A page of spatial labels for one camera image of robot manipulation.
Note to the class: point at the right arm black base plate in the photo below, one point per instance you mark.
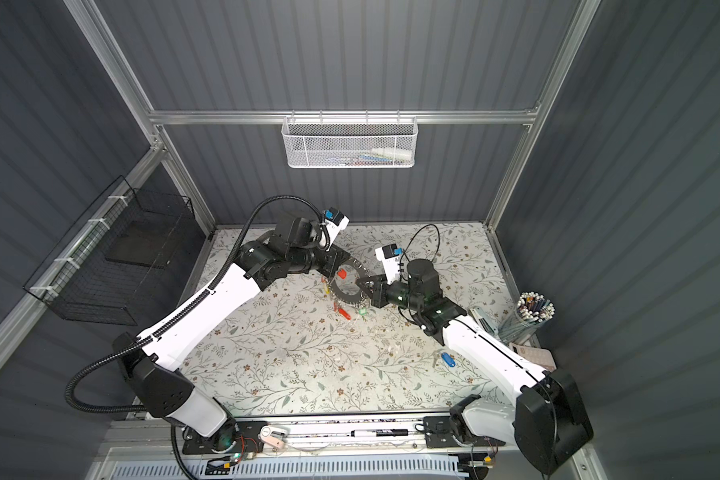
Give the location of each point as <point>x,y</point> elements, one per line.
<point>441,431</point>

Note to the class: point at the white bottle in basket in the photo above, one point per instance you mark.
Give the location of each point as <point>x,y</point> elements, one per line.
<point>397,155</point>

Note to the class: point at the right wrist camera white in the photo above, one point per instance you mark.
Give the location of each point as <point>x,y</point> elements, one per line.
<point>390,257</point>

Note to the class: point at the clear cup of pens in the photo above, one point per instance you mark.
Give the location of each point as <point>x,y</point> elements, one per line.
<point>530,312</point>

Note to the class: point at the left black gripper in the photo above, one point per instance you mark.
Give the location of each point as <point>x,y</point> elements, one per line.
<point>334,255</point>

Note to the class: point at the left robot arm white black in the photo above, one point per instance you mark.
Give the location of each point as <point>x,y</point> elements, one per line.
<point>153,371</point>

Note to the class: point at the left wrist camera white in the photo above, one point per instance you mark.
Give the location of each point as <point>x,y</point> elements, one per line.
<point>335,221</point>

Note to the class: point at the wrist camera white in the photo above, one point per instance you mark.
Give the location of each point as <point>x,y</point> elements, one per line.
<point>335,221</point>
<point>390,257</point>

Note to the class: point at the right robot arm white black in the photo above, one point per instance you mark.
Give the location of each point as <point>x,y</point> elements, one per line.
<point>546,419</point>

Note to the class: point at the black marker pen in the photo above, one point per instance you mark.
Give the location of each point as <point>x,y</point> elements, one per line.
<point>379,433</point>

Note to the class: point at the white wire mesh basket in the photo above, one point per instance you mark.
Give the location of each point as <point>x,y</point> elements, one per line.
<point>346,145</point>

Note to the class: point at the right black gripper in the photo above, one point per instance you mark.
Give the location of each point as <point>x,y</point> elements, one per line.
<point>378,292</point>

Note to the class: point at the black wire mesh basket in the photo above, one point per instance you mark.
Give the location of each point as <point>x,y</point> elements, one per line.
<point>127,266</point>

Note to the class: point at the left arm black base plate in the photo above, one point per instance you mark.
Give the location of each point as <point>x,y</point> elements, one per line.
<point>232,438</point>

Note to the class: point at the pink calculator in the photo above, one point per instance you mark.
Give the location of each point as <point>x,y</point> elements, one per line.
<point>538,356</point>

